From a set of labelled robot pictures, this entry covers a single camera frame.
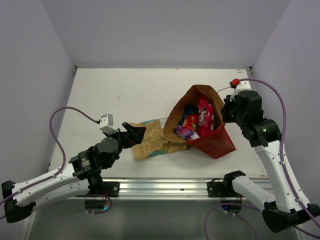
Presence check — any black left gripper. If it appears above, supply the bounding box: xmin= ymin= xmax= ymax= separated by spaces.
xmin=103 ymin=121 xmax=146 ymax=155

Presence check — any tan kraft snack bag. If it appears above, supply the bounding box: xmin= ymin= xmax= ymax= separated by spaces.
xmin=130 ymin=118 xmax=188 ymax=161

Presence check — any pink chips bag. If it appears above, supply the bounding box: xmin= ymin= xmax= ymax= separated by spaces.
xmin=197 ymin=96 xmax=215 ymax=138

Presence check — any red brown paper bag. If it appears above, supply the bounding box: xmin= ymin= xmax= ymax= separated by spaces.
xmin=163 ymin=85 xmax=236 ymax=160

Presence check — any purple candy bag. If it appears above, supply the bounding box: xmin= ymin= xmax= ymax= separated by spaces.
xmin=174 ymin=125 xmax=200 ymax=141

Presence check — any blue snack bag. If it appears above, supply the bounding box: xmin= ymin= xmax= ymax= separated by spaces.
xmin=178 ymin=103 xmax=199 ymax=126

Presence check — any red rice cracker bag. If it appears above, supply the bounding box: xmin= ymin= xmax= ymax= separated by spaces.
xmin=182 ymin=114 xmax=199 ymax=131

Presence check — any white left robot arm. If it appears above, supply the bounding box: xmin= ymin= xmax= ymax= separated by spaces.
xmin=1 ymin=118 xmax=146 ymax=223

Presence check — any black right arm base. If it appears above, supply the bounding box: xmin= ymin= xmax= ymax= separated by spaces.
xmin=206 ymin=178 xmax=235 ymax=198

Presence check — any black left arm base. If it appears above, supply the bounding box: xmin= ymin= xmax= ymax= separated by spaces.
xmin=88 ymin=181 xmax=120 ymax=198

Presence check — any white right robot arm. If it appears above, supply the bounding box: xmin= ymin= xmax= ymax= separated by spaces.
xmin=221 ymin=90 xmax=320 ymax=233

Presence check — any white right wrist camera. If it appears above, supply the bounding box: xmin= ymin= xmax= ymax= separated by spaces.
xmin=229 ymin=78 xmax=252 ymax=94

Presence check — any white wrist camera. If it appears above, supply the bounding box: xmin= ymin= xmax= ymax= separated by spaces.
xmin=98 ymin=114 xmax=118 ymax=134
xmin=229 ymin=78 xmax=252 ymax=94

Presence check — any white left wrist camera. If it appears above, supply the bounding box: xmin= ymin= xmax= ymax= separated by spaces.
xmin=98 ymin=114 xmax=118 ymax=134

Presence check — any aluminium mounting rail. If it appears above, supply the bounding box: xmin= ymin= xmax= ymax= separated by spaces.
xmin=32 ymin=177 xmax=275 ymax=201

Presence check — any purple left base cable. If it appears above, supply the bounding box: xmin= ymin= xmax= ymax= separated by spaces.
xmin=84 ymin=191 xmax=113 ymax=215

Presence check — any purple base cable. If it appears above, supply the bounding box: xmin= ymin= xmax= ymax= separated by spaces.
xmin=204 ymin=202 xmax=261 ymax=240
xmin=84 ymin=191 xmax=113 ymax=215

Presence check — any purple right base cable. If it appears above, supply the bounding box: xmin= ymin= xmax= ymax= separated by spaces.
xmin=204 ymin=202 xmax=261 ymax=240

